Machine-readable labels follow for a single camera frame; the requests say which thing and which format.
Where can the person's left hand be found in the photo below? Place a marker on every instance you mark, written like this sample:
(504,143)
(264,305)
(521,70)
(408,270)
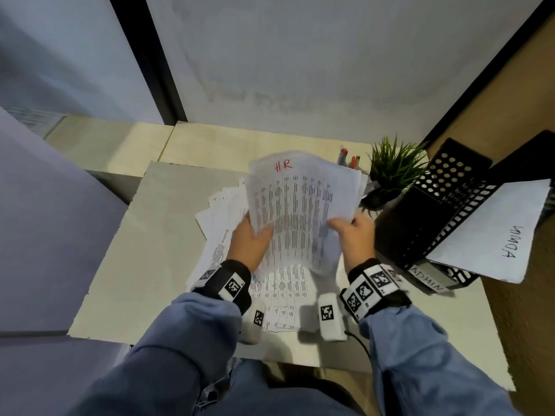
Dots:
(249,246)

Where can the person's right hand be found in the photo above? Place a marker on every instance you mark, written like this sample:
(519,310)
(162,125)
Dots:
(357,242)

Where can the pile of printed papers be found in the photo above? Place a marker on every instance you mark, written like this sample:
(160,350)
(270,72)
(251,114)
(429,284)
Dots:
(219,220)

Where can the printed paper sheet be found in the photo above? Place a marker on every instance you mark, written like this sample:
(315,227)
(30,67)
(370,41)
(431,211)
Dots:
(490,229)
(299,199)

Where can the person's left forearm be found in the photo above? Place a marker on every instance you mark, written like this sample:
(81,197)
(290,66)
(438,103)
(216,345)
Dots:
(173,355)

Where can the person's right forearm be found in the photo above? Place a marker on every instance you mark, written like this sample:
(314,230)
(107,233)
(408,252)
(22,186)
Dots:
(425,368)

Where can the black left wrist band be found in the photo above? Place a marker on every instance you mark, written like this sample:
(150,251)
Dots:
(225,281)

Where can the black wrist band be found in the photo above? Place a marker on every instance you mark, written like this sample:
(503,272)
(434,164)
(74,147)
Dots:
(373,290)
(225,281)

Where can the black right wrist band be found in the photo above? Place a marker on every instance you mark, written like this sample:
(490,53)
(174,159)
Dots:
(373,290)

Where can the orange pen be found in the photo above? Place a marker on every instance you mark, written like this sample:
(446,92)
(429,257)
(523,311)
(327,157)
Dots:
(354,162)

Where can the green potted plant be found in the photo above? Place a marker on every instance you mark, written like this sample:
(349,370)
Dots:
(396,166)

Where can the blue marker with red cap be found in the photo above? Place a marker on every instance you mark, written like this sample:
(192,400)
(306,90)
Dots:
(343,156)

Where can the beige table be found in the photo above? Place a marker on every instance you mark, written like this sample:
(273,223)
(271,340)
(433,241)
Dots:
(151,264)

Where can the grey partition panel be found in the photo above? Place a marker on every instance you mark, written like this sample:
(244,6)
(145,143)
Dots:
(52,233)

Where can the black corner trim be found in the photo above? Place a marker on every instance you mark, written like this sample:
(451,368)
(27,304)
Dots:
(490,73)

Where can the grey vent grille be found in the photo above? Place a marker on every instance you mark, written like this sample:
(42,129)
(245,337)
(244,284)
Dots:
(34,122)

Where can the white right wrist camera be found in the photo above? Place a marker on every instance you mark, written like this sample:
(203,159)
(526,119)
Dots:
(331,318)

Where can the black wall post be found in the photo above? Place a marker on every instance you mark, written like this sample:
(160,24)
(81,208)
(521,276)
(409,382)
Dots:
(149,60)

